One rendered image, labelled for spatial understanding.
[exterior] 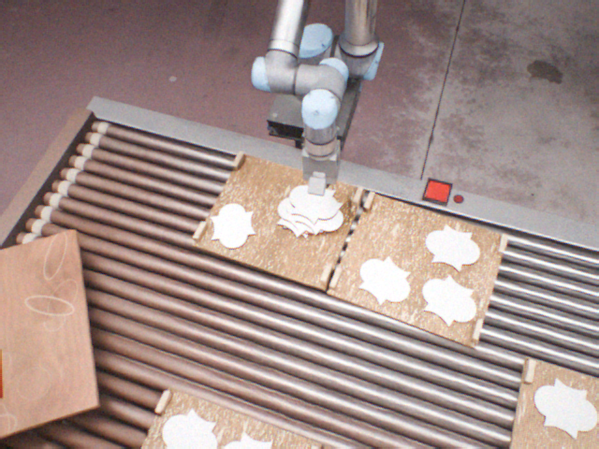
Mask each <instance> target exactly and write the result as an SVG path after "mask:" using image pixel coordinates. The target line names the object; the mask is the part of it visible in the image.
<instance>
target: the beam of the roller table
mask: <svg viewBox="0 0 599 449"><path fill-rule="evenodd" d="M86 109H89V110H92V111H93V112H94V114H95V116H96V118H97V119H98V121H99V122H105V123H111V124H112V125H115V126H119V127H122V128H125V129H129V130H133V131H136V132H140V133H143V134H148V135H151V136H155V137H159V138H164V139H168V140H172V141H175V142H179V143H182V144H186V145H189V146H193V147H197V148H200V149H203V150H207V151H211V152H217V153H221V154H224V155H227V156H231V157H235V158H236V157H237V155H238V153H239V152H240V151H243V152H245V153H247V154H251V155H253V156H256V157H260V158H263V160H267V161H270V162H273V163H276V164H279V165H283V166H286V167H292V168H295V169H298V170H301V171H303V166H302V152H303V149H299V148H295V147H292V146H288V145H285V144H281V143H277V142H273V141H269V140H266V139H263V138H256V137H252V136H248V135H244V134H241V133H237V132H234V131H230V130H226V129H223V128H219V127H215V126H211V125H207V124H205V123H198V122H194V121H190V120H186V119H183V118H179V117H176V116H172V115H168V114H165V113H161V112H157V111H152V110H148V109H143V108H139V107H135V106H131V105H127V104H124V103H120V102H116V101H113V100H109V99H106V98H102V97H98V96H94V97H93V99H92V100H91V102H90V103H89V105H88V106H87V108H86ZM337 181H339V182H343V183H346V184H349V185H353V186H356V187H359V186H360V187H363V188H364V189H365V194H367V195H369V194H370V192H372V193H375V194H376V195H378V196H382V197H385V198H388V199H392V200H395V201H398V202H401V203H403V204H406V205H409V206H413V207H417V208H420V209H423V210H430V211H433V212H437V213H441V214H444V215H447V216H451V217H455V218H458V219H462V220H465V221H469V222H472V223H476V224H480V225H485V226H489V227H493V228H496V229H500V230H503V231H507V232H510V233H514V234H518V235H521V236H525V237H529V238H533V239H539V240H543V241H546V242H549V243H553V244H557V245H561V246H563V247H567V248H571V249H574V250H578V251H582V252H585V253H591V254H595V255H599V226H597V225H594V224H587V222H583V221H580V220H576V219H572V218H568V217H564V216H561V215H558V214H554V213H550V212H546V211H542V210H536V209H533V208H529V207H525V206H521V205H517V204H513V203H509V202H505V201H502V200H499V199H495V198H491V197H487V196H481V195H477V194H474V193H470V192H466V191H462V190H459V189H455V188H452V190H451V193H450V197H449V199H448V204H447V207H443V206H439V205H435V204H432V203H429V202H425V201H422V196H423V193H424V190H425V187H426V183H427V182H426V181H423V180H419V179H415V178H412V177H408V176H404V175H401V174H397V173H393V172H389V171H385V170H383V169H379V168H375V167H368V166H364V165H361V164H357V163H354V162H350V161H346V160H343V159H341V166H340V170H339V175H338V179H337ZM454 195H462V196H463V197H464V200H463V202H462V203H456V202H455V201H454V200H453V196H454Z"/></svg>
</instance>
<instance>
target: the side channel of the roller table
mask: <svg viewBox="0 0 599 449"><path fill-rule="evenodd" d="M95 121H98V119H97V118H96V116H95V114H94V112H93V111H92V110H89V109H83V108H79V107H77V109H76V110H75V111H74V113H73V114H72V116H71V117H70V119H69V120H68V121H67V123H66V125H65V126H64V128H63V129H62V130H61V132H60V133H59V135H58V136H57V138H56V139H55V141H54V142H53V143H52V144H51V146H50V147H49V149H48V150H47V151H46V153H45V154H44V156H43V157H42V159H41V160H40V161H39V163H38V164H37V166H36V168H35V169H34V170H33V172H32V173H31V175H30V176H29V178H28V179H27V180H26V182H25V183H24V185H23V186H22V188H21V189H20V191H19V192H18V193H17V194H16V196H15V197H14V198H13V200H12V201H11V203H10V204H9V206H8V207H7V209H6V210H5V212H4V213H3V215H2V216H1V217H0V251H2V250H5V249H8V248H11V247H12V246H19V245H18V243H17V237H18V236H19V235H20V234H21V233H22V232H25V233H28V234H30V233H31V232H28V231H27V230H26V224H27V222H28V221H29V219H30V218H36V220H40V218H37V217H36V215H35V211H36V208H37V206H39V205H44V206H49V205H46V204H45V203H44V196H45V194H47V193H48V192H52V193H56V192H54V191H53V190H52V185H53V183H54V181H56V180H61V181H64V180H63V179H62V178H61V171H62V169H63V168H64V167H69V168H72V167H70V166H69V163H68V161H69V158H70V157H71V156H72V155H77V148H78V146H79V145H80V144H81V143H82V144H86V143H85V142H84V137H85V135H86V134H87V133H88V132H91V133H94V132H93V130H92V125H93V123H94V122H95ZM86 145H87V144H86ZM77 156H78V155H77Z"/></svg>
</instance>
